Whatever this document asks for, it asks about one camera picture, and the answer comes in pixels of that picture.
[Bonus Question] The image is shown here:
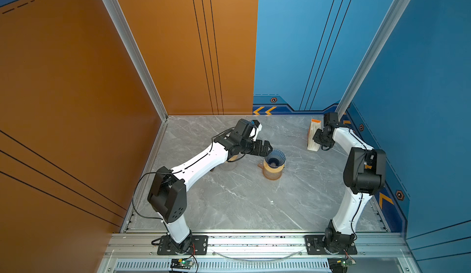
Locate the aluminium corner post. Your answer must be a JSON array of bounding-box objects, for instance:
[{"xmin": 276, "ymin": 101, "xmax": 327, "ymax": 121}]
[
  {"xmin": 336, "ymin": 0, "xmax": 411, "ymax": 120},
  {"xmin": 91, "ymin": 0, "xmax": 169, "ymax": 121}
]

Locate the blue glass ribbed dripper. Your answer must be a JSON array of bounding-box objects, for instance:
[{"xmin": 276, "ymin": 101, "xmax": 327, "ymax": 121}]
[{"xmin": 265, "ymin": 150, "xmax": 286, "ymax": 168}]

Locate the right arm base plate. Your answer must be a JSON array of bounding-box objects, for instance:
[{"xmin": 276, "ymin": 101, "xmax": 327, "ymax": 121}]
[{"xmin": 304, "ymin": 234, "xmax": 358, "ymax": 255}]

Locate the green circuit board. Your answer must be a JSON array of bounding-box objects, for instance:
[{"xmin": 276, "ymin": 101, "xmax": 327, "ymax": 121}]
[
  {"xmin": 170, "ymin": 258, "xmax": 195, "ymax": 272},
  {"xmin": 328, "ymin": 258, "xmax": 356, "ymax": 273}
]

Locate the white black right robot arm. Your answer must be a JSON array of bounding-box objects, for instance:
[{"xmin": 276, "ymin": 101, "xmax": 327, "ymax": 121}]
[{"xmin": 312, "ymin": 112, "xmax": 386, "ymax": 254}]

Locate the green circuit board left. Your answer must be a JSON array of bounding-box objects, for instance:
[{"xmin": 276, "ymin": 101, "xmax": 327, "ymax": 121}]
[{"xmin": 170, "ymin": 258, "xmax": 195, "ymax": 272}]

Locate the aluminium corner post right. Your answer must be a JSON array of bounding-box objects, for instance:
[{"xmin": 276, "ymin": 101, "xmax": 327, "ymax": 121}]
[{"xmin": 336, "ymin": 0, "xmax": 411, "ymax": 120}]

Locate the orange glass pitcher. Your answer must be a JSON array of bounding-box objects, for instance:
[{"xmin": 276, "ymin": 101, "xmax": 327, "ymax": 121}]
[{"xmin": 258, "ymin": 163, "xmax": 283, "ymax": 181}]

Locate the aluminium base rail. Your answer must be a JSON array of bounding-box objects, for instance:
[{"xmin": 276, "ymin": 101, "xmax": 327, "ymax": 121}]
[{"xmin": 98, "ymin": 230, "xmax": 420, "ymax": 273}]

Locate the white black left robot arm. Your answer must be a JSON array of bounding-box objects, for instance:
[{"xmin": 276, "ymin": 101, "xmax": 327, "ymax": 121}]
[{"xmin": 147, "ymin": 119, "xmax": 273, "ymax": 253}]

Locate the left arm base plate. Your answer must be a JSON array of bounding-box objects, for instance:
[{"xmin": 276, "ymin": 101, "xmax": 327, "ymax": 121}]
[{"xmin": 157, "ymin": 234, "xmax": 209, "ymax": 255}]

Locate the green circuit board right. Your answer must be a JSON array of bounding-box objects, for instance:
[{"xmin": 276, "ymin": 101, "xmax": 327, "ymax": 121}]
[{"xmin": 328, "ymin": 258, "xmax": 356, "ymax": 273}]

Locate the aluminium corner post left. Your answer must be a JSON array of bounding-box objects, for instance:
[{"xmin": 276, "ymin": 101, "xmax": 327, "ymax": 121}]
[{"xmin": 91, "ymin": 0, "xmax": 169, "ymax": 121}]

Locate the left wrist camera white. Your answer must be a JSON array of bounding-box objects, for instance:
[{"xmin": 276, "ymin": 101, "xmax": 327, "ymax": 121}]
[{"xmin": 249, "ymin": 120, "xmax": 262, "ymax": 141}]

